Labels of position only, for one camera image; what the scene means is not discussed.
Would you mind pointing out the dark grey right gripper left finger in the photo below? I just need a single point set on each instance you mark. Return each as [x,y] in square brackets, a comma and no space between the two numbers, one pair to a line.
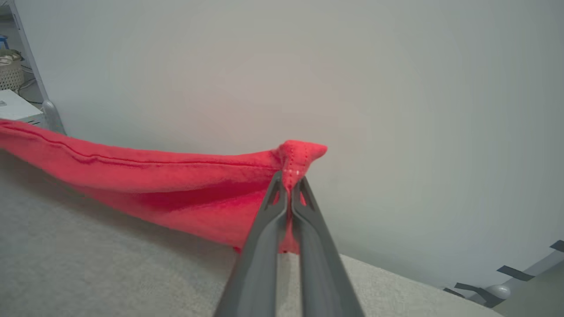
[260,264]

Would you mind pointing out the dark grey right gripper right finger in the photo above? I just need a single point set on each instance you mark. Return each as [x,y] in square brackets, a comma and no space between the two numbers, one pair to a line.
[321,273]

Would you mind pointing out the red towel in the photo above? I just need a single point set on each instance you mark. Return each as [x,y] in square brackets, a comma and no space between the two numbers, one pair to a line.
[167,185]

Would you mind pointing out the black tape piece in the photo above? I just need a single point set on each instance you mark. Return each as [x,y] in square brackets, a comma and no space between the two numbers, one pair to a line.
[478,293]
[453,293]
[558,245]
[515,273]

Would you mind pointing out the white backdrop panel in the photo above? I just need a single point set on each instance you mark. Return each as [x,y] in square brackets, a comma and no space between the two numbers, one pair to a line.
[352,88]

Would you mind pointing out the grey slanted panel strut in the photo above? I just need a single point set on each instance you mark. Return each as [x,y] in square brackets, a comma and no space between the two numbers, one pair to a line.
[535,268]

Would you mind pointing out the white side table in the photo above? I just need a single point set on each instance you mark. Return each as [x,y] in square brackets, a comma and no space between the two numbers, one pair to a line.
[15,108]

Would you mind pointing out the white lattice laundry basket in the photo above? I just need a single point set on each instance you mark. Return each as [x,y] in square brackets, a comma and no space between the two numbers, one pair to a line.
[9,72]

